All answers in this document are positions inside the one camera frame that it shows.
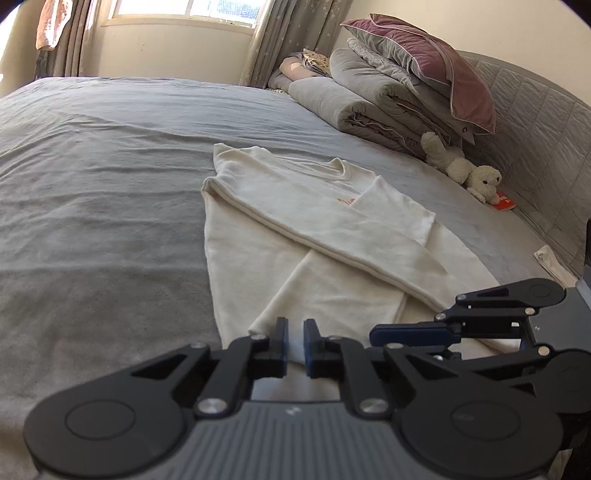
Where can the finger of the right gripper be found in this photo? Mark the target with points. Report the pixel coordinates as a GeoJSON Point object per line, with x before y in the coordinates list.
{"type": "Point", "coordinates": [422, 334]}

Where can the window with white frame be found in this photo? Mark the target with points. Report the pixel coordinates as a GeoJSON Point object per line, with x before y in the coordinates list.
{"type": "Point", "coordinates": [242, 15]}

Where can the white plush bear toy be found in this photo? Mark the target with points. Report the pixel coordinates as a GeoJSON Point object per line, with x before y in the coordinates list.
{"type": "Point", "coordinates": [481, 181]}

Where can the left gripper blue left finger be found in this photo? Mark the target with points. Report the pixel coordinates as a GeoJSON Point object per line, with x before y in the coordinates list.
{"type": "Point", "coordinates": [230, 374]}

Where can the pink velvet pillow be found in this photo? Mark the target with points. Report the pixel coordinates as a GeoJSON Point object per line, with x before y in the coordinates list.
{"type": "Point", "coordinates": [433, 61]}

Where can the pile of clothes by curtain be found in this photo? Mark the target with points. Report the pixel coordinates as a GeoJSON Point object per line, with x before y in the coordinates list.
{"type": "Point", "coordinates": [298, 66]}

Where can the red book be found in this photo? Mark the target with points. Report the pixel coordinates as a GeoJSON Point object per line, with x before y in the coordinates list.
{"type": "Point", "coordinates": [504, 203]}

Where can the folded grey quilt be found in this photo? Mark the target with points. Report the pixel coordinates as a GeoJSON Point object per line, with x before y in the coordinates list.
{"type": "Point", "coordinates": [414, 106]}

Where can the grey quilted headboard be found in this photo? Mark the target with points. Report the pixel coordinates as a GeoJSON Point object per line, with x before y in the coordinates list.
{"type": "Point", "coordinates": [542, 148]}

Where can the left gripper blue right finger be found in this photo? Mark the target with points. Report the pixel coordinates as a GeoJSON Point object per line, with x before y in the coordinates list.
{"type": "Point", "coordinates": [348, 363]}

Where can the left grey curtain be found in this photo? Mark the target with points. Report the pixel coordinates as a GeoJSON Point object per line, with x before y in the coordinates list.
{"type": "Point", "coordinates": [73, 49]}

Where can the pink hanging garment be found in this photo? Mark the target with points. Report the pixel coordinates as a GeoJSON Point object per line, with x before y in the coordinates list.
{"type": "Point", "coordinates": [54, 16]}

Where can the white Winnie the Pooh sweatshirt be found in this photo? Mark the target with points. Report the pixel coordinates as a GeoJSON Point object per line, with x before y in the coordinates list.
{"type": "Point", "coordinates": [327, 241]}

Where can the grey curtain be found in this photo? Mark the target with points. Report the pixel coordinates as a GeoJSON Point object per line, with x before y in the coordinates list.
{"type": "Point", "coordinates": [73, 49]}
{"type": "Point", "coordinates": [289, 26]}

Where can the rolled light grey blanket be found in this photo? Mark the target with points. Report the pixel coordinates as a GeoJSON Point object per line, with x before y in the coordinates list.
{"type": "Point", "coordinates": [350, 113]}

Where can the right grey curtain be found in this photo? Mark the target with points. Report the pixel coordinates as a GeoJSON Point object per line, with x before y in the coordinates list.
{"type": "Point", "coordinates": [289, 26]}

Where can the grey bed sheet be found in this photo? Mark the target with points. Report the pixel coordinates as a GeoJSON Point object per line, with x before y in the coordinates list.
{"type": "Point", "coordinates": [102, 222]}

